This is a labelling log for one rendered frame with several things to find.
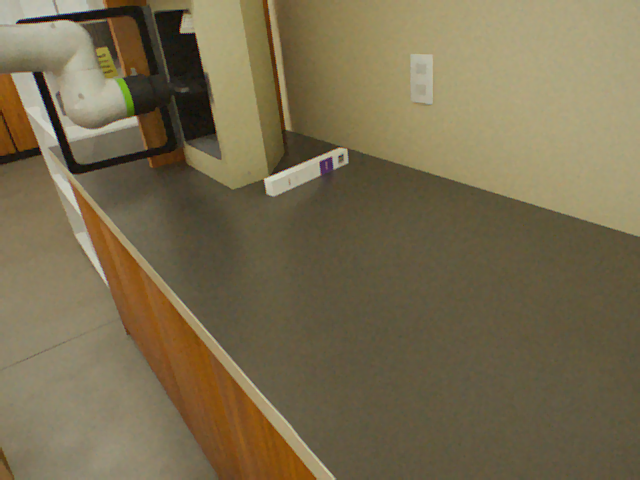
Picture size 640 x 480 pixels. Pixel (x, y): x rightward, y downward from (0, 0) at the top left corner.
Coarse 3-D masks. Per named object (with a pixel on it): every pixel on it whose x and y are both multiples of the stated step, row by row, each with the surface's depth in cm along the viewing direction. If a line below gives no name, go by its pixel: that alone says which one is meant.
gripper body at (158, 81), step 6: (150, 78) 116; (156, 78) 116; (162, 78) 117; (156, 84) 116; (162, 84) 116; (168, 84) 120; (174, 84) 119; (156, 90) 116; (162, 90) 116; (168, 90) 117; (174, 90) 118; (156, 96) 116; (162, 96) 117; (168, 96) 118; (156, 102) 118; (162, 102) 118; (168, 102) 119
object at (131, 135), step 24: (96, 24) 123; (120, 24) 126; (96, 48) 125; (120, 48) 128; (48, 72) 122; (120, 72) 130; (144, 72) 133; (120, 120) 134; (144, 120) 137; (72, 144) 131; (96, 144) 134; (120, 144) 137; (144, 144) 140
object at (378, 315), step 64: (128, 192) 132; (192, 192) 127; (256, 192) 122; (320, 192) 118; (384, 192) 114; (448, 192) 110; (192, 256) 96; (256, 256) 93; (320, 256) 91; (384, 256) 88; (448, 256) 86; (512, 256) 84; (576, 256) 81; (192, 320) 79; (256, 320) 75; (320, 320) 74; (384, 320) 72; (448, 320) 70; (512, 320) 69; (576, 320) 67; (256, 384) 63; (320, 384) 62; (384, 384) 61; (448, 384) 60; (512, 384) 59; (576, 384) 58; (320, 448) 54; (384, 448) 53; (448, 448) 52; (512, 448) 51; (576, 448) 50
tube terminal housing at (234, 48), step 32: (160, 0) 119; (192, 0) 105; (224, 0) 108; (256, 0) 122; (224, 32) 110; (256, 32) 122; (224, 64) 113; (256, 64) 121; (224, 96) 116; (256, 96) 121; (224, 128) 118; (256, 128) 123; (192, 160) 143; (224, 160) 123; (256, 160) 126
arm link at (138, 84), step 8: (136, 72) 115; (128, 80) 113; (136, 80) 113; (144, 80) 114; (136, 88) 113; (144, 88) 113; (152, 88) 115; (136, 96) 113; (144, 96) 114; (152, 96) 115; (136, 104) 113; (144, 104) 115; (152, 104) 116; (136, 112) 115; (144, 112) 117
